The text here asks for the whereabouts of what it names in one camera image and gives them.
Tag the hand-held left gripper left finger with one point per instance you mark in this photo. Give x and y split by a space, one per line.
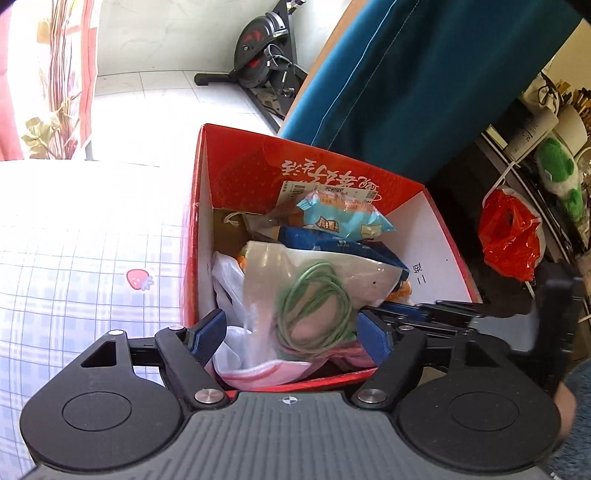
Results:
205 334

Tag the black exercise bike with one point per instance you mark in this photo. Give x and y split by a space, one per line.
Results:
251 50

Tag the red plastic bag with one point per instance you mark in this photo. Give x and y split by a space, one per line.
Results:
503 240

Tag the green plush toy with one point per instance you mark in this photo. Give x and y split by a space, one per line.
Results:
556 159

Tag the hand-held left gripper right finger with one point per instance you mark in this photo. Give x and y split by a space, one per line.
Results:
376 339

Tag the black desk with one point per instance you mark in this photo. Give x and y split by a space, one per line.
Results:
551 230

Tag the red cardboard box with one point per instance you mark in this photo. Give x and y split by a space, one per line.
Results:
323 152

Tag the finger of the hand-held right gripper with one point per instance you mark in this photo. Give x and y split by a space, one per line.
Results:
461 314

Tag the teal curtain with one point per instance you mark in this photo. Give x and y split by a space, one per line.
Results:
415 92

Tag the dark blue snack packet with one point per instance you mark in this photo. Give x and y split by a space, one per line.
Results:
323 240

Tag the light blue snack packet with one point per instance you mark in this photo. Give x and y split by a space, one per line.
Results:
341 214

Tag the red printed backdrop curtain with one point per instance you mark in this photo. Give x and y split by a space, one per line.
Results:
55 69

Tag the person's right forearm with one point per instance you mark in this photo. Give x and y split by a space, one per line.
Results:
577 415

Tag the white bottle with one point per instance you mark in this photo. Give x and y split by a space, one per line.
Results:
531 131

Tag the brown paper bag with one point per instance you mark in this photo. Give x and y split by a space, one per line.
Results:
231 235

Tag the white brush holder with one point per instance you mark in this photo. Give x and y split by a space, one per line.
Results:
572 124

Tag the plaid bed sheet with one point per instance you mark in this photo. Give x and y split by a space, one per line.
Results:
69 277

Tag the white plastic bag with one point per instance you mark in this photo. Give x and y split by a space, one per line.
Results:
231 295

